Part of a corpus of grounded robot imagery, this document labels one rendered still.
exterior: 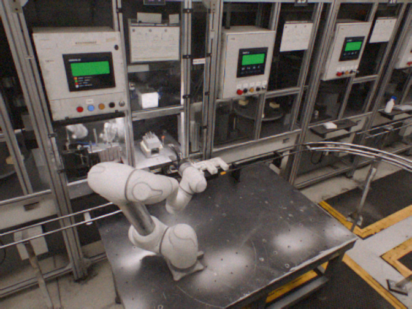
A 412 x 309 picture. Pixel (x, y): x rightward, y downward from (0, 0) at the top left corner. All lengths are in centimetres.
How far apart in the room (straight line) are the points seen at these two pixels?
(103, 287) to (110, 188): 156
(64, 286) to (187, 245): 137
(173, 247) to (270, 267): 60
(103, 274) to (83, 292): 18
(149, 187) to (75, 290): 173
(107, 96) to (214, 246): 112
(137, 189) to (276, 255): 112
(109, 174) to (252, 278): 103
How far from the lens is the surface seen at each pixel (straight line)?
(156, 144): 230
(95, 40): 182
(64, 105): 189
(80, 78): 183
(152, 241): 169
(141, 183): 112
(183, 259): 171
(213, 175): 227
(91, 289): 270
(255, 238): 205
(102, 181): 123
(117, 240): 203
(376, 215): 374
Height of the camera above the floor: 214
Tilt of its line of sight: 31 degrees down
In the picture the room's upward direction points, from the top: 4 degrees clockwise
